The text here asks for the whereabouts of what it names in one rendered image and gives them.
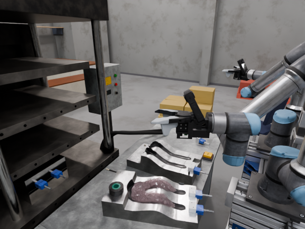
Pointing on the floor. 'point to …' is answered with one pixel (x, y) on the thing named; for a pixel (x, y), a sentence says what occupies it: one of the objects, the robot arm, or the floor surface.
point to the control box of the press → (95, 107)
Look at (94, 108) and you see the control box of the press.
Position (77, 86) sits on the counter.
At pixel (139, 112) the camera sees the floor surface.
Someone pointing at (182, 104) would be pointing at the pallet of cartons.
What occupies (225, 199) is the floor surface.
